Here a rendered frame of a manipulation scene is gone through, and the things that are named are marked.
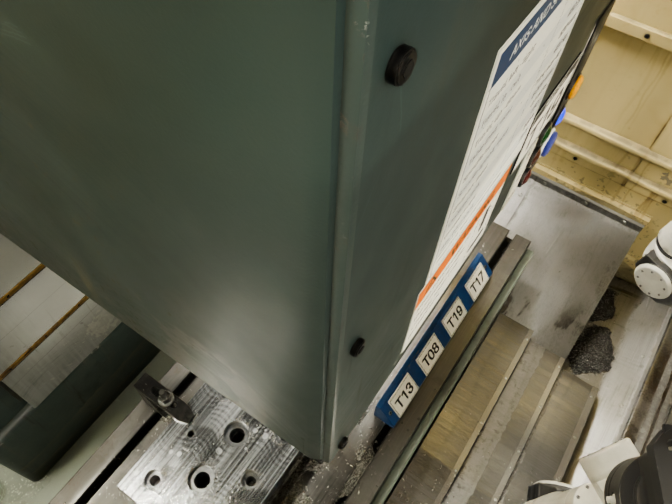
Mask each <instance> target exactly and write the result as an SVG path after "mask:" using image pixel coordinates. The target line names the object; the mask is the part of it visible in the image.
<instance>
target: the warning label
mask: <svg viewBox="0 0 672 504"><path fill-rule="evenodd" d="M511 165H512V163H511V164H510V166H509V167H508V168H507V170H506V171H505V173H504V174H503V176H502V177H501V178H500V180H499V181H498V183H497V184H496V186H495V187H494V188H493V190H492V191H491V193H490V194H489V195H488V197H487V198H486V200H485V201H484V203H483V204H482V205H481V207H480V208H479V210H478V211H477V213H476V214H475V215H474V217H473V218H472V220H471V221H470V223H469V224H468V225H467V227H466V228H465V230H464V231H463V233H462V234H461V235H460V237H459V238H458V240H457V241H456V242H455V244H454V245H453V247H452V248H451V250H450V251H449V252H448V254H447V255H446V257H445V258H444V260H443V261H442V262H441V264H440V265H439V267H438V268H437V270H436V271H435V272H434V274H433V275H432V277H431V278H430V279H429V281H428V282H427V284H426V285H425V286H424V288H423V289H422V290H421V292H420V293H419V295H418V298H417V301H416V305H415V308H414V311H413V314H412V318H411V321H410V324H409V327H408V331H407V334H406V337H405V340H404V344H403V347H402V350H401V353H402V352H403V351H404V350H405V348H406V347H407V345H408V344H409V342H410V341H411V339H412V338H413V336H414V335H415V333H416V332H417V330H418V329H419V327H420V326H421V324H422V323H423V321H424V320H425V319H426V317H427V316H428V314H429V313H430V311H431V310H432V308H433V307H434V305H435V304H436V302H437V301H438V299H439V298H440V296H441V295H442V293H443V292H444V290H445V289H446V288H447V286H448V285H449V283H450V282H451V280H452V279H453V277H454V276H455V274H456V273H457V271H458V270H459V268H460V267H461V265H462V264H463V262H464V261H465V259H466V258H467V257H468V255H469V254H470V252H471V251H472V249H473V248H474V246H475V245H476V243H477V242H478V240H479V239H480V237H481V236H482V234H483V232H484V230H485V227H486V225H487V223H488V220H489V218H490V215H491V213H492V211H493V208H494V206H495V204H496V201H497V199H498V196H499V194H500V192H501V189H502V187H503V185H504V182H505V180H506V177H507V175H508V173H509V170H510V168H511ZM401 353H400V354H401Z"/></svg>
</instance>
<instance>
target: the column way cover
mask: <svg viewBox="0 0 672 504"><path fill-rule="evenodd" d="M121 322H122V321H120V320H119V319H117V318H116V317H115V316H113V315H112V314H111V313H109V312H108V311H106V310H105V309H104V308H102V307H101V306H100V305H98V304H97V303H95V302H94V301H93V300H91V299H90V298H89V297H87V296H86V295H84V294H83V293H82V292H80V291H79V290H78V289H76V288H75V287H73V286H72V285H71V284H69V283H68V282H67V281H65V280H64V279H62V278H61V277H60V276H58V275H57V274H56V273H54V272H53V271H51V270H50V269H49V268H47V267H46V266H45V265H43V264H42V263H40V262H39V261H38V260H36V259H35V258H34V257H32V256H31V255H29V254H28V253H27V252H25V251H24V250H23V249H21V248H20V247H18V246H17V245H16V244H14V243H13V242H12V241H10V240H9V239H7V238H6V237H5V236H3V235H2V234H1V233H0V381H2V382H3V383H5V384H6V385H7V386H8V387H9V388H11V389H12V390H13V391H14V392H16V393H17V394H18V395H19V396H20V397H22V398H23V399H24V400H25V401H27V402H28V403H29V404H30V405H31V406H33V407H34V408H36V407H37V406H38V405H39V404H40V403H41V402H42V401H43V400H44V399H45V398H46V397H47V396H48V395H49V394H50V393H51V392H52V391H53V390H54V389H55V388H56V387H57V386H58V385H59V384H60V383H61V382H62V381H63V380H64V379H65V378H66V377H67V376H68V375H69V374H70V373H71V372H72V371H73V370H74V369H75V368H76V367H77V366H78V365H79V364H80V363H81V362H82V361H83V360H84V359H85V358H86V357H87V356H88V355H89V354H90V353H91V352H92V351H93V350H94V349H95V348H96V347H97V346H98V345H99V344H100V343H101V342H102V341H103V340H104V339H105V338H106V337H107V336H108V335H109V334H110V333H111V332H112V331H113V330H114V329H115V328H116V327H117V326H118V325H119V324H120V323H121Z"/></svg>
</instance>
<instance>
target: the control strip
mask: <svg viewBox="0 0 672 504"><path fill-rule="evenodd" d="M615 1H616V0H612V1H611V2H610V3H609V5H608V6H607V8H606V9H605V10H604V12H603V13H602V15H601V16H600V17H599V19H598V21H597V23H596V26H595V28H594V30H593V32H592V35H591V37H590V39H589V41H588V43H587V45H586V48H585V50H584V52H583V54H582V56H581V58H580V61H579V63H578V65H577V67H576V69H575V71H574V74H573V76H572V78H571V80H570V82H569V84H568V86H567V88H566V90H565V92H564V94H563V97H562V99H561V101H560V103H559V105H558V107H557V110H556V112H555V114H554V116H553V118H552V120H551V121H548V122H547V124H546V125H545V127H544V128H543V130H542V132H541V134H540V136H539V139H538V141H537V143H536V148H535V149H534V151H533V152H532V154H531V156H530V158H529V161H528V163H527V165H526V167H527V168H526V169H525V171H524V172H523V174H522V176H521V178H520V181H519V183H518V185H517V187H519V188H520V187H522V183H523V181H524V179H525V177H526V175H527V174H528V172H529V171H530V169H531V170H532V168H533V167H534V165H535V164H536V163H535V164H533V165H531V163H532V161H533V159H534V157H535V156H536V154H537V152H538V151H539V149H540V148H541V153H542V151H543V149H544V147H545V145H546V143H547V141H548V140H549V138H550V136H551V135H552V133H553V132H554V131H555V130H556V129H555V127H556V122H557V120H558V118H559V117H560V115H561V113H562V111H563V110H564V108H566V106H567V105H566V104H567V102H568V100H569V99H568V96H569V94H570V92H571V90H572V88H573V86H574V85H575V83H576V81H577V79H578V78H579V76H580V75H582V71H583V68H584V66H585V64H586V62H587V60H588V58H589V56H590V54H591V52H592V50H593V47H594V45H595V43H596V41H597V39H598V37H599V35H600V33H601V31H602V28H603V26H604V24H605V22H606V20H607V18H608V16H609V14H610V12H611V10H612V7H613V5H614V3H615ZM550 126H552V129H551V133H550V136H549V137H548V139H547V140H546V141H545V142H544V143H543V144H541V142H542V140H543V138H544V136H545V134H546V132H547V130H548V129H549V127H550Z"/></svg>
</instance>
